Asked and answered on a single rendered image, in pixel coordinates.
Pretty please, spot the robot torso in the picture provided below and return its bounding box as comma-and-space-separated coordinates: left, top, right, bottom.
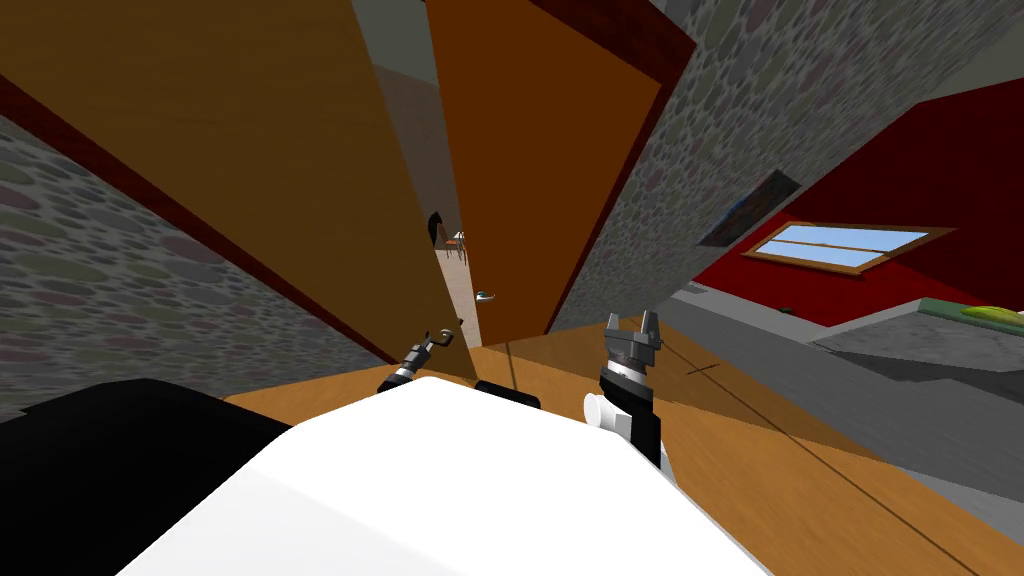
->
115, 374, 774, 576

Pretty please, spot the dark wall picture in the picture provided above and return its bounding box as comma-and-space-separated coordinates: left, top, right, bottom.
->
698, 168, 803, 249

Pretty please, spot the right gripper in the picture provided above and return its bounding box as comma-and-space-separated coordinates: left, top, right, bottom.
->
603, 309, 665, 369

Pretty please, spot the wooden framed window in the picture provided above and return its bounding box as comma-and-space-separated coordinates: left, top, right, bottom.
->
742, 221, 958, 278

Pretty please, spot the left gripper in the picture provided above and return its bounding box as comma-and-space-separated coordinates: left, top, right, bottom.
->
403, 336, 439, 369

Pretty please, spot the orange door leaf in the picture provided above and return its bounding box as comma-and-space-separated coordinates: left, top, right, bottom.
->
423, 0, 665, 349

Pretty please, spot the grey and green bed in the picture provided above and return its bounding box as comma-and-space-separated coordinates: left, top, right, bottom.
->
809, 296, 1024, 379

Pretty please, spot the brown door leaf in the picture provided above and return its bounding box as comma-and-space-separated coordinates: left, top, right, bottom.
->
0, 0, 480, 382

